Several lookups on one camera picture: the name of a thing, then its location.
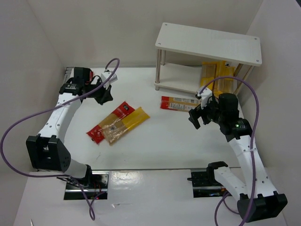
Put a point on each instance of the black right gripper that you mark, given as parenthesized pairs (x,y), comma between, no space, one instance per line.
(200,115)

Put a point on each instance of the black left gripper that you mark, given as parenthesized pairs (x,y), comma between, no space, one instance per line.
(103,93)

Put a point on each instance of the yellow spaghetti bag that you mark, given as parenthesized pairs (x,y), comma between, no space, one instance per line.
(120,127)

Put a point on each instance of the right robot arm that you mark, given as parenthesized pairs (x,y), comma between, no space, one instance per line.
(256,196)

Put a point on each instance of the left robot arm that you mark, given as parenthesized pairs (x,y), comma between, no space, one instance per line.
(47,150)

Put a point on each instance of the red orange pasta box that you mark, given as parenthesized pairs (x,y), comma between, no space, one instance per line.
(178,104)

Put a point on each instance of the yellow pasta bag shelf left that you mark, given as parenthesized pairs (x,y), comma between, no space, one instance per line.
(208,72)

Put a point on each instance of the white two-tier shelf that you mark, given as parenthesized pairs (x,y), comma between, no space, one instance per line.
(200,42)

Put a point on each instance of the red spaghetti bag centre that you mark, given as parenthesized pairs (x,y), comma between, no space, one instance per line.
(123,110)

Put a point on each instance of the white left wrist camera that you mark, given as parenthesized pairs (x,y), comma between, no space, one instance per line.
(108,78)

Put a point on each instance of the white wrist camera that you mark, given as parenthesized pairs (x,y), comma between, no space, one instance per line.
(108,78)
(203,94)

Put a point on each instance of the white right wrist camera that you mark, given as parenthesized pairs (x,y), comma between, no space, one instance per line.
(203,94)

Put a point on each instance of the aluminium table edge rail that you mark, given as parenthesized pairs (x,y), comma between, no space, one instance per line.
(67,74)

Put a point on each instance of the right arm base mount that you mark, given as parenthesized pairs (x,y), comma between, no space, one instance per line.
(202,187)

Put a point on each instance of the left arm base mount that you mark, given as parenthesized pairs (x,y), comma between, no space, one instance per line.
(97,189)

